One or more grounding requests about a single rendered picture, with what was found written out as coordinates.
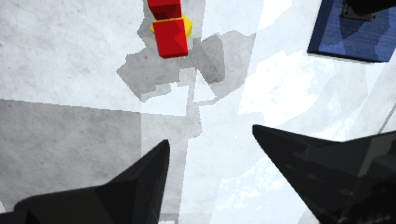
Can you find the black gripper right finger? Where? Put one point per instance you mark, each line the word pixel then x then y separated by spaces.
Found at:
pixel 325 174

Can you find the yellow cube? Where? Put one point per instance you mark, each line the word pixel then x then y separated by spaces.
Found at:
pixel 187 25

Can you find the red cube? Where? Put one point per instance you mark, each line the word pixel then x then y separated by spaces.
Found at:
pixel 170 38
pixel 165 9

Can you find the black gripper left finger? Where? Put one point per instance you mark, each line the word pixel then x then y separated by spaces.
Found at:
pixel 135 196

